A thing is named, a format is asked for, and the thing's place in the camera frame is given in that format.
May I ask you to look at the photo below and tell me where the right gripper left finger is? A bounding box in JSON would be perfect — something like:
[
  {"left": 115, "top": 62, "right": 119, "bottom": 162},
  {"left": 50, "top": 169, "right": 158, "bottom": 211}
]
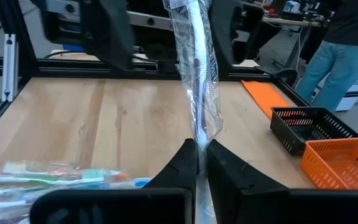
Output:
[{"left": 29, "top": 138, "right": 198, "bottom": 224}]

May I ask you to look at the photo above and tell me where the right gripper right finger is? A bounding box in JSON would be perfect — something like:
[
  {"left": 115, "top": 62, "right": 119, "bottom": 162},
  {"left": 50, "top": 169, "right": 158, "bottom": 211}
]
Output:
[{"left": 206, "top": 139, "right": 358, "bottom": 224}]

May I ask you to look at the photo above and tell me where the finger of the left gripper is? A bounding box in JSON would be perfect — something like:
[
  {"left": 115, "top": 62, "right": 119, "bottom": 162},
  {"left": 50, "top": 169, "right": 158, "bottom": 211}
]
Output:
[
  {"left": 84, "top": 0, "right": 135, "bottom": 71},
  {"left": 210, "top": 0, "right": 254, "bottom": 78}
]

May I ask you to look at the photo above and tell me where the orange toothbrush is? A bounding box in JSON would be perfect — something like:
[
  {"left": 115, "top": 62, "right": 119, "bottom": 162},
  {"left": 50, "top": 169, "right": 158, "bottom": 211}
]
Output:
[{"left": 3, "top": 160, "right": 129, "bottom": 184}]

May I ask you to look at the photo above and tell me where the green toothbrush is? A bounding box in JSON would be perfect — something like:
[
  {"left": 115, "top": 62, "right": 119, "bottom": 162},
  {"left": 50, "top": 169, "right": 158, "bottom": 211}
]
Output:
[{"left": 0, "top": 169, "right": 107, "bottom": 191}]

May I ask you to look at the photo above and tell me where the cluttered desk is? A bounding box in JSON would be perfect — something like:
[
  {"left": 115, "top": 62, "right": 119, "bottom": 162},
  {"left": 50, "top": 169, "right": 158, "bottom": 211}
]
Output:
[{"left": 253, "top": 0, "right": 332, "bottom": 29}]

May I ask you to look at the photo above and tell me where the orange flat mat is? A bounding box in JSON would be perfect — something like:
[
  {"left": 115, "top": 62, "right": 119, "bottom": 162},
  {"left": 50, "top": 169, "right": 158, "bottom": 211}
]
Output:
[{"left": 241, "top": 80, "right": 291, "bottom": 121}]

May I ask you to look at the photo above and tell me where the black perforated basket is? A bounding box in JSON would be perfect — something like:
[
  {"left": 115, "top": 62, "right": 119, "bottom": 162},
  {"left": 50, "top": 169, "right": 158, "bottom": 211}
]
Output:
[{"left": 269, "top": 106, "right": 358, "bottom": 156}]

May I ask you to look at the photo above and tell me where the orange perforated basket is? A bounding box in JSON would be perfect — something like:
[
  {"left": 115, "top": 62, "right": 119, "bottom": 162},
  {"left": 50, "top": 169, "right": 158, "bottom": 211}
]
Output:
[{"left": 300, "top": 137, "right": 358, "bottom": 192}]

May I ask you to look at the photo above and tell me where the person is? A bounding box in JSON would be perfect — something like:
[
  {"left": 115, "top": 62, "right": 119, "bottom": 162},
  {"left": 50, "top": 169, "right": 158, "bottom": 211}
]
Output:
[{"left": 294, "top": 0, "right": 358, "bottom": 113}]

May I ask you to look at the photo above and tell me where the silver frame bracket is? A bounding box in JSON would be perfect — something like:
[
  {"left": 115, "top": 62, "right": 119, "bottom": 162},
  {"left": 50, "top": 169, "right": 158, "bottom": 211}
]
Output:
[{"left": 1, "top": 33, "right": 20, "bottom": 103}]

